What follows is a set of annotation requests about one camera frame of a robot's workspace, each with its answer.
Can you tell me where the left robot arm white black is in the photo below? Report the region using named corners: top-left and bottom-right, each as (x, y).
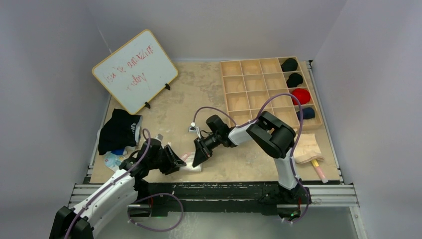
top-left (49, 138), bottom-right (186, 239)

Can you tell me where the white whiteboard yellow frame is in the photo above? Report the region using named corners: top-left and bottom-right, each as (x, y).
top-left (92, 29), bottom-right (179, 115)

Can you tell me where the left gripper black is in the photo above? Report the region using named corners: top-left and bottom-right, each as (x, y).
top-left (148, 145), bottom-right (185, 175)

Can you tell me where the wooden compartment organizer tray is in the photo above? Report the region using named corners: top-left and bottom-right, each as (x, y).
top-left (220, 56), bottom-right (322, 130)

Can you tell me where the white underwear pink trim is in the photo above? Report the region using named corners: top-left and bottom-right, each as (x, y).
top-left (180, 152), bottom-right (202, 173)

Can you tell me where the pink yellow marker pen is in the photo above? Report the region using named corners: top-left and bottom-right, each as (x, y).
top-left (311, 159), bottom-right (328, 184)

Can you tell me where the black rolled underwear back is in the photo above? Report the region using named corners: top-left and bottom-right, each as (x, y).
top-left (281, 58), bottom-right (298, 72)

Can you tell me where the cream beige underwear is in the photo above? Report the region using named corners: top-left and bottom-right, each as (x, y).
top-left (294, 133), bottom-right (325, 164)

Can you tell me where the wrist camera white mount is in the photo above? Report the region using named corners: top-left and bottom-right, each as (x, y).
top-left (155, 134), bottom-right (164, 145)
top-left (188, 122), bottom-right (202, 138)

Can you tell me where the navy blue rolled underwear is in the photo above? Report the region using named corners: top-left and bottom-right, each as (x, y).
top-left (296, 107), bottom-right (317, 121)

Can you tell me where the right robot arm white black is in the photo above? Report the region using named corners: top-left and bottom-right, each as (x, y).
top-left (192, 111), bottom-right (299, 203)

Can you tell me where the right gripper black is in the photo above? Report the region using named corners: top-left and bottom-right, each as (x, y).
top-left (194, 132), bottom-right (221, 167)

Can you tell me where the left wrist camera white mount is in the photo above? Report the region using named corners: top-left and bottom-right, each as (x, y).
top-left (155, 134), bottom-right (164, 145)

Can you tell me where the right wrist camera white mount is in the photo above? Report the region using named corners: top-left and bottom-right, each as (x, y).
top-left (188, 122), bottom-right (202, 138)

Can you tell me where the black rolled underwear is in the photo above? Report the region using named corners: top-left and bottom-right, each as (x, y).
top-left (286, 73), bottom-right (304, 88)
top-left (281, 58), bottom-right (298, 72)

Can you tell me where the white blue patterned underwear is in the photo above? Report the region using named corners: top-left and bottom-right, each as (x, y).
top-left (104, 149), bottom-right (127, 172)

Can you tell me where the black underwear white waistband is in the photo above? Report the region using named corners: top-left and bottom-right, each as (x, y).
top-left (98, 109), bottom-right (143, 155)

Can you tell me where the red rolled underwear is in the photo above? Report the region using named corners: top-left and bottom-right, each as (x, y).
top-left (291, 88), bottom-right (312, 105)

